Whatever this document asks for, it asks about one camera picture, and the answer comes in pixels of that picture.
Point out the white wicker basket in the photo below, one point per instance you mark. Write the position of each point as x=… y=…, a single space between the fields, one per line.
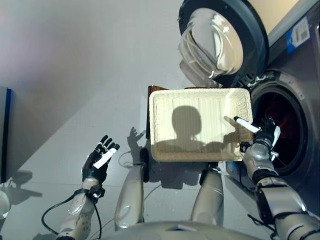
x=200 y=105

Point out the dark brown wooden stool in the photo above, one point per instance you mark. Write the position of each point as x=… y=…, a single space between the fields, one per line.
x=152 y=92

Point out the grey board with dark edge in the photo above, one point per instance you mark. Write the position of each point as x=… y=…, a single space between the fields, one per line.
x=3 y=135

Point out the silver robot torso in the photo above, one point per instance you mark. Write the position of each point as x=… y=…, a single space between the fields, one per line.
x=180 y=232

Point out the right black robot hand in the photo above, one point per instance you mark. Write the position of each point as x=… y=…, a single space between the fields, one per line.
x=268 y=130

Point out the white rounded device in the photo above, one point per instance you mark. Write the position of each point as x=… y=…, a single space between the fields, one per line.
x=3 y=202

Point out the small blue white sticker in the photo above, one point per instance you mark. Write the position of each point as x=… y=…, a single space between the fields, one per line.
x=297 y=35

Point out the left silver robot leg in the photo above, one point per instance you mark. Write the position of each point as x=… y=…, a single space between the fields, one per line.
x=132 y=192

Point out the right silver robot leg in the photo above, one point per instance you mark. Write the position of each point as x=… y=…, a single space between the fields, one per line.
x=210 y=197

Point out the silver robot leg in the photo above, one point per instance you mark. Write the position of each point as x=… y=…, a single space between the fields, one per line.
x=132 y=192
x=210 y=197

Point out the round glass washer door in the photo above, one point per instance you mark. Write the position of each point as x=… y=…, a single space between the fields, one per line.
x=220 y=42

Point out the white counter cabinet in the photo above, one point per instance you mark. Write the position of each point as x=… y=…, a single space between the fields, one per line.
x=275 y=12

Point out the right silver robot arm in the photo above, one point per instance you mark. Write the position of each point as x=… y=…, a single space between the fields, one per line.
x=275 y=190

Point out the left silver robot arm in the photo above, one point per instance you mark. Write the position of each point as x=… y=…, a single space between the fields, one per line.
x=80 y=210

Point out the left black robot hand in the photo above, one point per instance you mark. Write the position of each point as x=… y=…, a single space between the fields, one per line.
x=96 y=165

